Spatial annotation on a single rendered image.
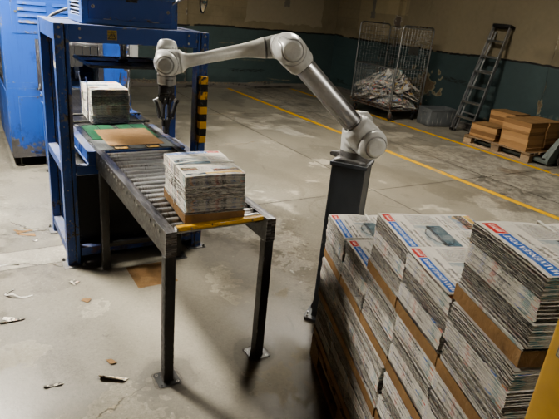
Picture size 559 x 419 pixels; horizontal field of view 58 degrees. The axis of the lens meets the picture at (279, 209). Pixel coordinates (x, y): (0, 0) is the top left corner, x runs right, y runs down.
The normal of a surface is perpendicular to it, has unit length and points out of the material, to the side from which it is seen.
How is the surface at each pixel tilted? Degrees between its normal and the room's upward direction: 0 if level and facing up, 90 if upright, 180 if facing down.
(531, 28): 90
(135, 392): 0
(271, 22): 90
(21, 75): 90
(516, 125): 90
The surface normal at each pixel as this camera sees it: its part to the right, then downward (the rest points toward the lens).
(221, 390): 0.09, -0.93
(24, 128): 0.51, 0.36
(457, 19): -0.86, 0.11
